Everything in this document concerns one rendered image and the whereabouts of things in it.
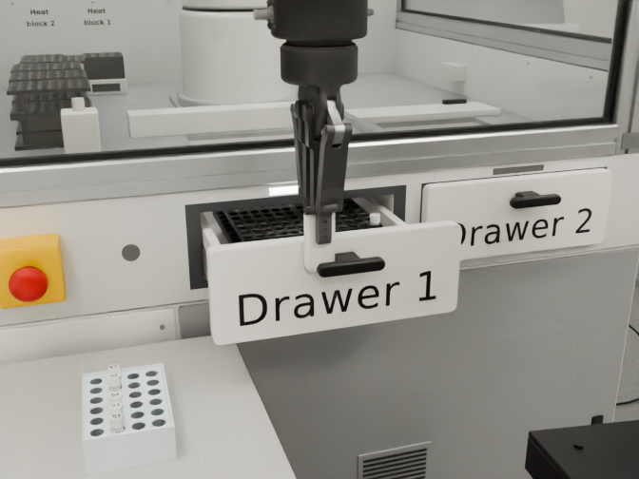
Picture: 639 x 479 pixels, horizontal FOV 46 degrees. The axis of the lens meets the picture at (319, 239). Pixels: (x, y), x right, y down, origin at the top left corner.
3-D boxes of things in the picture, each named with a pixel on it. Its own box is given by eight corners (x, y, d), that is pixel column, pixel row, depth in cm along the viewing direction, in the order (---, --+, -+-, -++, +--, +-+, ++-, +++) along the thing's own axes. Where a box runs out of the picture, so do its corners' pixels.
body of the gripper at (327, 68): (270, 37, 75) (272, 129, 78) (293, 46, 68) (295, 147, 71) (341, 35, 77) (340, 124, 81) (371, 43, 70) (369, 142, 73)
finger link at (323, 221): (328, 193, 77) (338, 201, 75) (328, 239, 79) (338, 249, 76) (314, 195, 77) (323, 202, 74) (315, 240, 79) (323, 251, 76)
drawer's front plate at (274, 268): (456, 311, 90) (462, 223, 86) (213, 346, 81) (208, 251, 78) (450, 305, 91) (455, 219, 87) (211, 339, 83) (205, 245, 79)
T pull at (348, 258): (386, 270, 81) (386, 258, 80) (319, 278, 79) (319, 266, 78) (374, 258, 84) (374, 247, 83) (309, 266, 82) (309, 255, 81)
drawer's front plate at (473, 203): (604, 242, 111) (614, 170, 108) (424, 265, 103) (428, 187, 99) (596, 239, 113) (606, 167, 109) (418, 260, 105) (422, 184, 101)
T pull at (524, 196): (561, 204, 102) (562, 195, 102) (513, 209, 100) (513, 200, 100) (546, 197, 106) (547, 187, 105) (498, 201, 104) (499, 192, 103)
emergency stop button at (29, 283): (49, 301, 83) (45, 268, 82) (10, 306, 82) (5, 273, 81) (49, 291, 86) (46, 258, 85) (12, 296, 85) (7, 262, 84)
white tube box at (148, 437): (177, 459, 72) (174, 426, 71) (86, 475, 70) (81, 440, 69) (164, 392, 84) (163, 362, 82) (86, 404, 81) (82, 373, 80)
